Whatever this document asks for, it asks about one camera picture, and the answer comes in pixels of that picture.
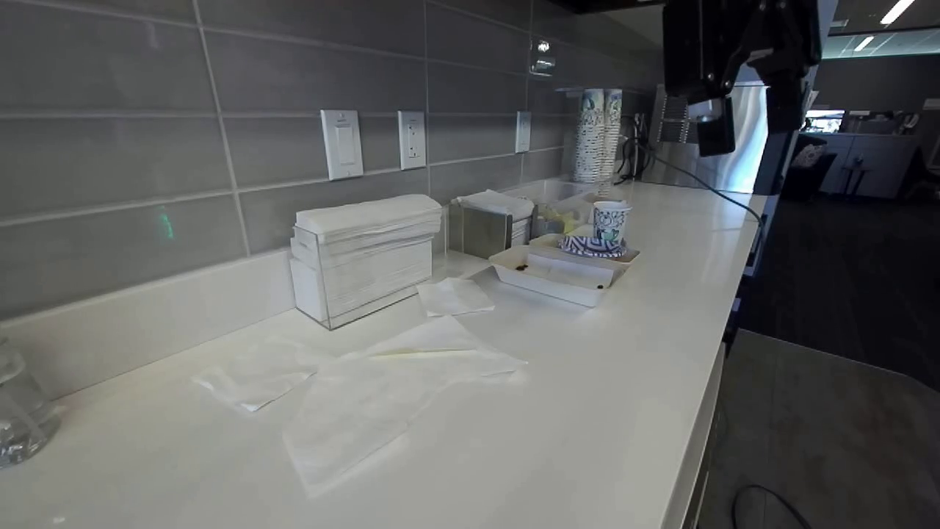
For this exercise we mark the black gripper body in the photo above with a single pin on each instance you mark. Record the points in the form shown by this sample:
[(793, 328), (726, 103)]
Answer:
[(735, 39)]

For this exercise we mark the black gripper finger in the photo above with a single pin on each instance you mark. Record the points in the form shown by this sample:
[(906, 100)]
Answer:
[(711, 134), (787, 97)]

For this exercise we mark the black office chair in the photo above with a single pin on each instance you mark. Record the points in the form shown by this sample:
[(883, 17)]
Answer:
[(808, 165)]

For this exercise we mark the tall speckled paper cup stack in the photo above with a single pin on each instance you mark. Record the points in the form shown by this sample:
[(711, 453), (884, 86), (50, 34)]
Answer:
[(588, 136), (617, 134)]

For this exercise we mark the white office desk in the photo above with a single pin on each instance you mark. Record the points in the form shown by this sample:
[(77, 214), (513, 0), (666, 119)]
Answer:
[(877, 162)]

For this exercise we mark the ceiling light panel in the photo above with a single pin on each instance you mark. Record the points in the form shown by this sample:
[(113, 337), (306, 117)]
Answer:
[(896, 11)]

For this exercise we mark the blue patterned paper cup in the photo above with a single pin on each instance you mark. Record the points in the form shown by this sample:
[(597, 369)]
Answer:
[(610, 224)]

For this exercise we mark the clear plastic organizer tray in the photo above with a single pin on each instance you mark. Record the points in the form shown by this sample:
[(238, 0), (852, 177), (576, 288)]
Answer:
[(560, 211)]

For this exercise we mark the blue patterned paper plate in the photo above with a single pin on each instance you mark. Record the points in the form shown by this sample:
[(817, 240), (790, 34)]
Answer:
[(576, 244)]

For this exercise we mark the small steel napkin holder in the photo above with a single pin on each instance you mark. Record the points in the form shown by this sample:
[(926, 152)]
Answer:
[(486, 231)]

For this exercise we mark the crumpled clear plastic wrap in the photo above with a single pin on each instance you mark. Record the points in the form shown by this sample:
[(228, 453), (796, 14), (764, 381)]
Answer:
[(457, 299)]

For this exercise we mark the clear dispenser with white napkins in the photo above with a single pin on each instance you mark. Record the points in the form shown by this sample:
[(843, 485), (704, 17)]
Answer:
[(363, 266)]

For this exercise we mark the flat clear plastic bag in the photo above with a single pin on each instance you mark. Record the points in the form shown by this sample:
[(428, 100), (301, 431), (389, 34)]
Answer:
[(254, 377)]

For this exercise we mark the clear glass jar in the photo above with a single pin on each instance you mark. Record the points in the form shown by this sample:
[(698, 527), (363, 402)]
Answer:
[(18, 421)]

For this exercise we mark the white wall outlet plate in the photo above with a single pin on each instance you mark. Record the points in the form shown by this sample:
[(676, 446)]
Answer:
[(341, 143), (413, 139), (525, 131)]

